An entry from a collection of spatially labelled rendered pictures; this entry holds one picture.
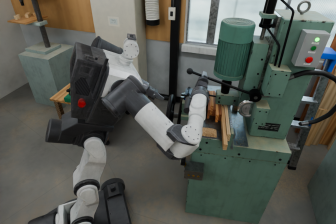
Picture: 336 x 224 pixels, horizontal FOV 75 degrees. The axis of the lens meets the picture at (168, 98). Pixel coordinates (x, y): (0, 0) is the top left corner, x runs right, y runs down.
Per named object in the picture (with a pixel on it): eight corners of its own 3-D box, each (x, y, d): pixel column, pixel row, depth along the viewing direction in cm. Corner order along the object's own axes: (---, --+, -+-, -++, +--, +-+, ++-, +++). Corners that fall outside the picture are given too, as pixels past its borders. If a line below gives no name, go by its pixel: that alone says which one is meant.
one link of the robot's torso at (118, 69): (56, 134, 88) (82, 54, 75) (58, 91, 114) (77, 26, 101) (126, 141, 103) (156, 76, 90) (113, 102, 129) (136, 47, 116)
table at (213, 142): (185, 89, 177) (186, 82, 174) (224, 93, 174) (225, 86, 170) (176, 142, 127) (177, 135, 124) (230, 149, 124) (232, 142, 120)
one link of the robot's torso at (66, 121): (43, 148, 101) (52, 118, 95) (45, 130, 111) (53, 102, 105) (103, 152, 116) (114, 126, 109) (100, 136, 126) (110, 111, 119)
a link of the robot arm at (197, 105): (207, 93, 100) (203, 111, 90) (206, 109, 105) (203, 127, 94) (193, 92, 102) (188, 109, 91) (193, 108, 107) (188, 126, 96)
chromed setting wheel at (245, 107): (235, 114, 132) (239, 96, 125) (256, 116, 131) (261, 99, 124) (235, 117, 130) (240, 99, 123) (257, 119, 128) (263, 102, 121)
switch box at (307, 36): (290, 61, 110) (301, 28, 101) (311, 62, 108) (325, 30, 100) (294, 66, 105) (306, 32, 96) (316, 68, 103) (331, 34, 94)
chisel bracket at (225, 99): (214, 99, 146) (216, 88, 141) (236, 102, 144) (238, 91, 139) (214, 106, 140) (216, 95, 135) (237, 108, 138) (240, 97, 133)
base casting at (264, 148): (195, 110, 176) (196, 100, 171) (270, 118, 169) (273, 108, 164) (191, 151, 139) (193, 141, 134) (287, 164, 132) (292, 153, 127)
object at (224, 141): (218, 94, 161) (219, 89, 159) (221, 94, 161) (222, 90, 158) (222, 149, 116) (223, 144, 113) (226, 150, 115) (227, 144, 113)
